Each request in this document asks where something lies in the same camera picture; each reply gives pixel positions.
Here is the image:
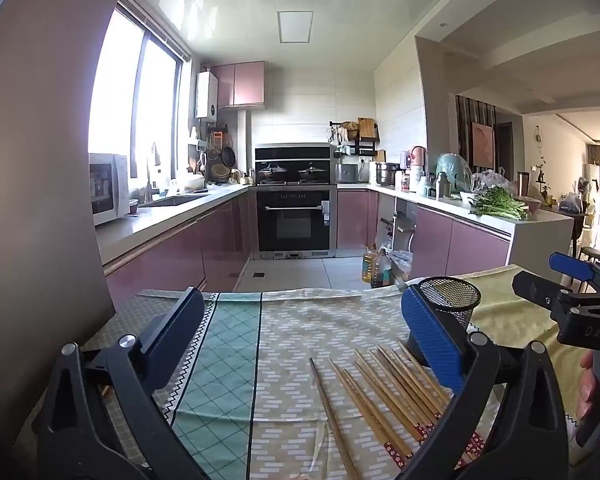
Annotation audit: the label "framed wall art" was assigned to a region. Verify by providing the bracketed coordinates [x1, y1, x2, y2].
[471, 122, 496, 168]

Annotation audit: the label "bunch of green vegetables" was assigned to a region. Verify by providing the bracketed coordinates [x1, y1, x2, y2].
[470, 186, 530, 221]

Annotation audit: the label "steel stock pot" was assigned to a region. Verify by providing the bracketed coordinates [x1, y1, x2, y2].
[376, 162, 401, 187]

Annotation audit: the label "black cooking pot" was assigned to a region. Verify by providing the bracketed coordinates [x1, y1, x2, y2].
[298, 162, 327, 184]
[258, 162, 288, 184]

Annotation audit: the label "person's right hand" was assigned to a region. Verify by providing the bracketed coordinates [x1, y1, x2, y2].
[576, 349, 600, 428]

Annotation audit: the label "black mesh utensil holder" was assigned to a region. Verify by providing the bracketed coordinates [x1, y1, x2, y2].
[405, 276, 482, 368]

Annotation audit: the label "black wall rack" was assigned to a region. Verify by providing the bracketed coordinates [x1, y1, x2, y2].
[330, 120, 386, 158]

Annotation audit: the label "pink kettle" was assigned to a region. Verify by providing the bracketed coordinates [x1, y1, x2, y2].
[410, 146, 428, 181]

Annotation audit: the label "clear plastic bag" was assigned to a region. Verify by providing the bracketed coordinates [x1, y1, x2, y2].
[472, 170, 511, 193]

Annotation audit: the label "white microwave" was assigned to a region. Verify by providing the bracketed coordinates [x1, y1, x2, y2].
[89, 153, 131, 226]

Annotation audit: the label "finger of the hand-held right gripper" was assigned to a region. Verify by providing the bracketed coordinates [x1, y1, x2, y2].
[548, 252, 600, 293]
[511, 271, 600, 346]

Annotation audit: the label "black stove hood unit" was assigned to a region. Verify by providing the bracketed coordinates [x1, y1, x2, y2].
[254, 143, 335, 186]

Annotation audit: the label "black built-in oven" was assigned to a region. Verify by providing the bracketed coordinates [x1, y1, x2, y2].
[254, 185, 337, 261]

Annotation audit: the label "ceiling light panel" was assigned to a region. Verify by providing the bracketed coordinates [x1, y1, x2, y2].
[277, 10, 313, 45]

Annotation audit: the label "pile of wooden chopsticks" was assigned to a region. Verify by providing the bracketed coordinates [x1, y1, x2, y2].
[309, 341, 486, 480]

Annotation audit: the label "kitchen window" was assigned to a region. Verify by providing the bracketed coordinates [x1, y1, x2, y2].
[89, 2, 186, 181]

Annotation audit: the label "yellow cloth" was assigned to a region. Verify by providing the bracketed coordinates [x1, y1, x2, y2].
[460, 264, 588, 466]

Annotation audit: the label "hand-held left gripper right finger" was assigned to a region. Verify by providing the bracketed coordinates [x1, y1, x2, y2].
[401, 285, 570, 480]

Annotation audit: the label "patterned green beige tablecloth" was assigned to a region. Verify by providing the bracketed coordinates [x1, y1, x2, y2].
[17, 285, 581, 480]

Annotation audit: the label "pink upper cabinet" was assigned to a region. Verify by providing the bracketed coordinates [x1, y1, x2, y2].
[211, 61, 266, 109]

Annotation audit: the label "white water heater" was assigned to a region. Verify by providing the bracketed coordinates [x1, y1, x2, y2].
[196, 71, 218, 121]

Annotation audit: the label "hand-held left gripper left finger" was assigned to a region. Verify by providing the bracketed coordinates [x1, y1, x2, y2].
[32, 287, 206, 480]

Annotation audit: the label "pink base cabinets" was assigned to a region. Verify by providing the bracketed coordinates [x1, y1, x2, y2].
[102, 187, 253, 311]
[337, 187, 511, 281]

